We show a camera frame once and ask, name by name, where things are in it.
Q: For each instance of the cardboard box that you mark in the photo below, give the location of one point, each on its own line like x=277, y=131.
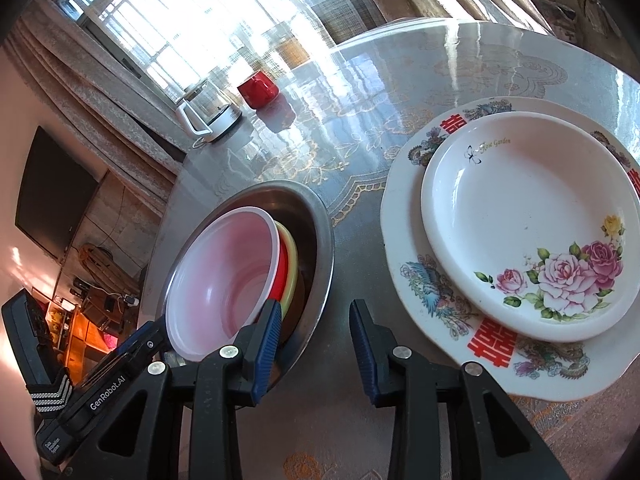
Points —
x=590, y=10

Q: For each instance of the white bird print plate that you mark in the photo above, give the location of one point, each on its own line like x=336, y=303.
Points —
x=400, y=230

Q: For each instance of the white rose print plate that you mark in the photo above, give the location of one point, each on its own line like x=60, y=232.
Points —
x=520, y=210

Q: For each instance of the stainless steel basin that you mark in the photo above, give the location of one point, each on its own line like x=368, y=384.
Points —
x=315, y=240

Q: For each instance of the red plastic bowl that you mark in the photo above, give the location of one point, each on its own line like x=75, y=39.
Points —
x=220, y=280

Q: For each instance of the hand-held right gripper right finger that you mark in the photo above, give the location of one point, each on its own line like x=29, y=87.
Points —
x=362, y=350

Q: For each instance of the wooden low cabinet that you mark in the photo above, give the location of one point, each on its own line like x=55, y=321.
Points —
x=85, y=335

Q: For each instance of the large barred window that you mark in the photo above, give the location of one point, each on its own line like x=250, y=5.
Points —
x=210, y=20

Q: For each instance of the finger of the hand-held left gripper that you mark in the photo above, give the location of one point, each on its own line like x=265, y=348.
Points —
x=145, y=340

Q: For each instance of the yellow plastic bowl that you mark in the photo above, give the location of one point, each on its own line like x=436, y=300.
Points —
x=292, y=265

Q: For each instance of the black television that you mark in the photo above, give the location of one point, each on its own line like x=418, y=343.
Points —
x=55, y=195

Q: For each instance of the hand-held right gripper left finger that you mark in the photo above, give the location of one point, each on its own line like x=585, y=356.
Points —
x=265, y=350

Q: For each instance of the glass electric kettle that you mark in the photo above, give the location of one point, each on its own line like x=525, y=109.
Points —
x=210, y=110

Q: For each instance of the red ceramic mug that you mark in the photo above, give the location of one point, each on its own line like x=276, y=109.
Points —
x=257, y=91

